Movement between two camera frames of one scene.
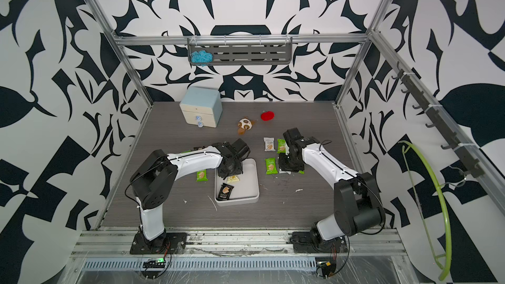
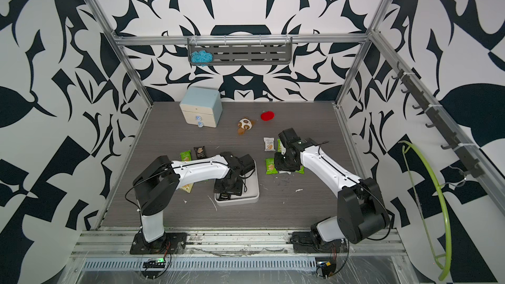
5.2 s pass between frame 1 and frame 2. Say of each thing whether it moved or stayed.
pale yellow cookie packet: moved
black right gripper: stayed
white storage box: stayed
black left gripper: moved
